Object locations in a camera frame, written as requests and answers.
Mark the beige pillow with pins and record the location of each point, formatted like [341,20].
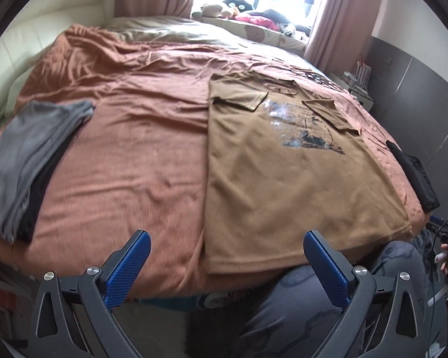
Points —
[173,30]

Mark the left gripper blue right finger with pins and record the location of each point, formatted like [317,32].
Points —
[332,269]

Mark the rust orange bed cover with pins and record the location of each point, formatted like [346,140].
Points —
[141,160]

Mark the white nightstand with items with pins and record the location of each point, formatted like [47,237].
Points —
[356,82]

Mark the black folded garment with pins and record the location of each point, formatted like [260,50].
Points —
[417,177]

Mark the bear print pillow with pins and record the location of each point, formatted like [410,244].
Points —
[295,44]

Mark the person's grey patterned trousers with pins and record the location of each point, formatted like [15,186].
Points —
[291,316]

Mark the plush toys on windowsill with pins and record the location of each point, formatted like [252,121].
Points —
[243,11]

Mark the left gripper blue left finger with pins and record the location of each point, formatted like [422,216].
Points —
[122,268]

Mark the brown printed t-shirt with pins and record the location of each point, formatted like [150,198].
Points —
[283,162]

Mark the pink curtain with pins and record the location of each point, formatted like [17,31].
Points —
[343,18]

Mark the person's right hand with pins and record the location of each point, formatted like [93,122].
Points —
[442,258]

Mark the grey folded clothes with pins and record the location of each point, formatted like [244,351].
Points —
[27,145]

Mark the cream padded headboard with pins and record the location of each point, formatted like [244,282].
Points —
[33,30]

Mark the dark wardrobe panel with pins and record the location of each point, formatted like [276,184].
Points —
[411,102]

